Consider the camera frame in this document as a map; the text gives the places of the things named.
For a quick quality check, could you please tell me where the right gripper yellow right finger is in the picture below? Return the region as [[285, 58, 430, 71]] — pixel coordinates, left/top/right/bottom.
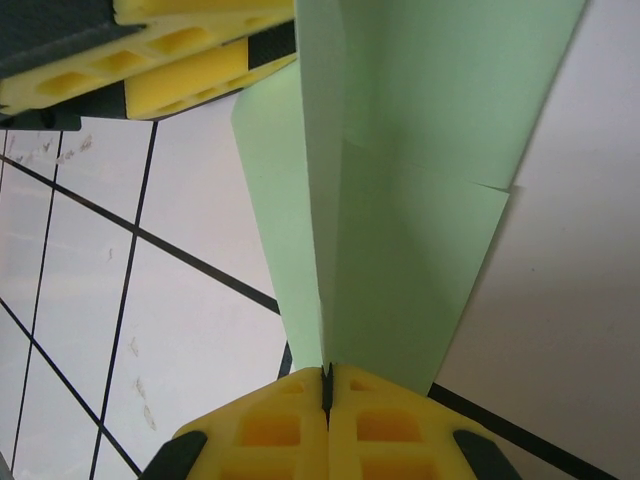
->
[[327, 362, 521, 480]]

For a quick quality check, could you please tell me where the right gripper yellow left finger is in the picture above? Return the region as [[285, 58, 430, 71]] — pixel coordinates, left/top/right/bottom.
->
[[142, 365, 331, 480]]

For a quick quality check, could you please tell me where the green paper sheet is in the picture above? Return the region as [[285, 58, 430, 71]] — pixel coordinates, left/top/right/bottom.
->
[[230, 0, 591, 399]]

